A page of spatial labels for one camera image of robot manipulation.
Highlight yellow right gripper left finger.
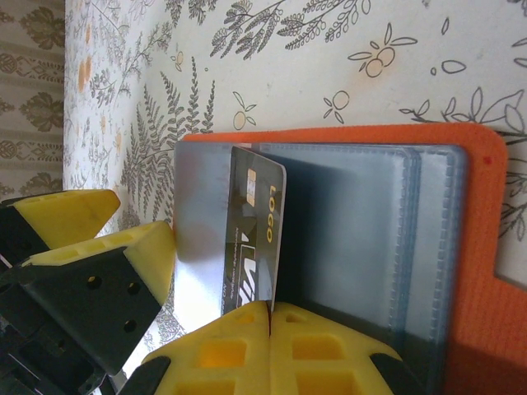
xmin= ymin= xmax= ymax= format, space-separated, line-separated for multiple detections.
xmin=123 ymin=300 xmax=273 ymax=395

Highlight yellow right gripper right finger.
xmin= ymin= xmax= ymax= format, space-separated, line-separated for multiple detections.
xmin=269 ymin=301 xmax=427 ymax=395

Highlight black credit card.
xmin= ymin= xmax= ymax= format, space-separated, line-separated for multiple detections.
xmin=221 ymin=145 xmax=288 ymax=317

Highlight orange card holder clear sleeves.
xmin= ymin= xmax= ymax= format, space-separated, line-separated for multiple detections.
xmin=170 ymin=124 xmax=507 ymax=395

